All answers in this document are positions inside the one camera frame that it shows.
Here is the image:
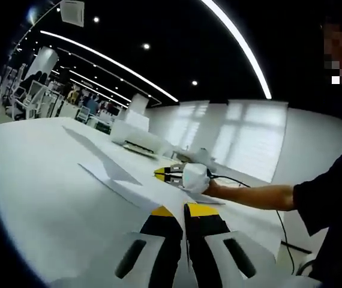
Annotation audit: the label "person's dark-clothed torso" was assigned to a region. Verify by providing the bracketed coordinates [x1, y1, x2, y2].
[293, 140, 342, 288]

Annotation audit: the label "white printing papers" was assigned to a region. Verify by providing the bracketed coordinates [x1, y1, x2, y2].
[62, 125, 280, 265]

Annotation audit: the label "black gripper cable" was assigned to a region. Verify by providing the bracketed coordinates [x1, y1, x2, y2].
[206, 168, 295, 275]

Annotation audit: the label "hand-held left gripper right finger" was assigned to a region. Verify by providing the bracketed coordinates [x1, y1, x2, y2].
[184, 202, 322, 288]

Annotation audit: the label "white office chair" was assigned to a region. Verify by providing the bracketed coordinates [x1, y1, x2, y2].
[23, 80, 49, 118]
[5, 89, 25, 120]

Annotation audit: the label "long ceiling light strip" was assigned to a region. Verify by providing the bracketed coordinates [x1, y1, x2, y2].
[200, 0, 272, 100]
[40, 29, 179, 103]

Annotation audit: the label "ceiling air conditioner unit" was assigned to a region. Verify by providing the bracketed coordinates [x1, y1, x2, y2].
[59, 0, 86, 28]

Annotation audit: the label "round ceiling spotlights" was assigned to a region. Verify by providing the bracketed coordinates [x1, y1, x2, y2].
[92, 16, 199, 87]

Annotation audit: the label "person's right hand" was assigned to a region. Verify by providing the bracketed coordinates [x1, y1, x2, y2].
[204, 179, 225, 199]

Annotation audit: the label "white printer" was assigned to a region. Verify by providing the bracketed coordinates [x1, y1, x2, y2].
[110, 119, 172, 158]

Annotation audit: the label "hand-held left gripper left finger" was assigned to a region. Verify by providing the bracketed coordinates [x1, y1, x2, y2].
[50, 205, 184, 288]

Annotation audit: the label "white table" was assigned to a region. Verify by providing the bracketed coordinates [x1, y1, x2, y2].
[0, 115, 280, 288]

